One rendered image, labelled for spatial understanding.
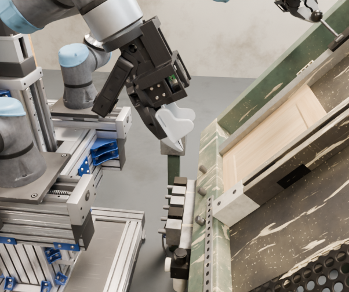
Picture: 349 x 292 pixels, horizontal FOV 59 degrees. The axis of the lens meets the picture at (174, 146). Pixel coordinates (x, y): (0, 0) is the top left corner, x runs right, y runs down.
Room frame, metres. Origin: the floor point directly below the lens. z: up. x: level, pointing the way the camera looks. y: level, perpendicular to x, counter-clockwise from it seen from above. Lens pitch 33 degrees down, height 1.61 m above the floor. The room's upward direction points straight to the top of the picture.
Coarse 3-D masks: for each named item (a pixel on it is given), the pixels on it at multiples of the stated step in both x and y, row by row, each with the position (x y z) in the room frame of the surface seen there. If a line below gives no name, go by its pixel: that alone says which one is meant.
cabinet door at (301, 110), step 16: (304, 96) 0.93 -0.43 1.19; (272, 112) 1.00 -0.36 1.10; (288, 112) 0.93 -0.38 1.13; (304, 112) 0.85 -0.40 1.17; (320, 112) 0.79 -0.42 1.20; (256, 128) 1.00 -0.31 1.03; (272, 128) 0.92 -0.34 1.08; (288, 128) 0.85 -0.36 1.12; (304, 128) 0.79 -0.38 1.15; (240, 144) 0.99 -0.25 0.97; (256, 144) 0.91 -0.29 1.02; (272, 144) 0.83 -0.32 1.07; (224, 160) 0.97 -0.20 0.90; (240, 160) 0.90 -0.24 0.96; (256, 160) 0.82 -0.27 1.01; (224, 176) 0.88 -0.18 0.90; (240, 176) 0.81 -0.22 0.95
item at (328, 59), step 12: (348, 48) 0.98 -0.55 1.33; (324, 60) 0.99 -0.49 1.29; (336, 60) 0.98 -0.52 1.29; (312, 72) 0.99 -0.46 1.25; (324, 72) 0.99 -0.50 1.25; (288, 84) 1.04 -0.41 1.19; (300, 84) 0.99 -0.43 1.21; (312, 84) 0.99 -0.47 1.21; (276, 96) 1.04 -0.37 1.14; (288, 96) 1.00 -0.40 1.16; (264, 108) 1.03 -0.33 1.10; (276, 108) 1.00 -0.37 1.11; (252, 120) 1.03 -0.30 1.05; (240, 132) 1.02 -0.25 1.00; (228, 144) 1.02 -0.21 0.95
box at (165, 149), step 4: (184, 136) 1.22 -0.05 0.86; (160, 140) 1.23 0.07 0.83; (184, 140) 1.22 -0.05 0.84; (160, 144) 1.24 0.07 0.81; (164, 144) 1.23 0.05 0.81; (184, 144) 1.22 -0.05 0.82; (164, 148) 1.23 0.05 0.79; (168, 148) 1.23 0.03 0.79; (172, 148) 1.23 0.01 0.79; (184, 148) 1.22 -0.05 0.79; (164, 152) 1.23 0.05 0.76; (168, 152) 1.23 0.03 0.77; (172, 152) 1.23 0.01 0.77; (176, 152) 1.22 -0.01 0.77; (180, 152) 1.22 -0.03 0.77; (184, 152) 1.22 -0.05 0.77
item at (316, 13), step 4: (312, 12) 1.07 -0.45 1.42; (316, 12) 1.06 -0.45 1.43; (320, 12) 1.05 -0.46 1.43; (312, 16) 1.06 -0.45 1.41; (316, 16) 1.05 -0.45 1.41; (320, 16) 1.05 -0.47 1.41; (312, 20) 1.06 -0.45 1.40; (316, 20) 1.05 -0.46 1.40; (320, 20) 1.05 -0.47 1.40; (324, 24) 1.04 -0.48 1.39; (328, 28) 1.03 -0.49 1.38; (332, 32) 1.02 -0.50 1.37; (336, 36) 1.01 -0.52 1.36; (340, 36) 1.00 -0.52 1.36; (336, 40) 1.00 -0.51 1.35
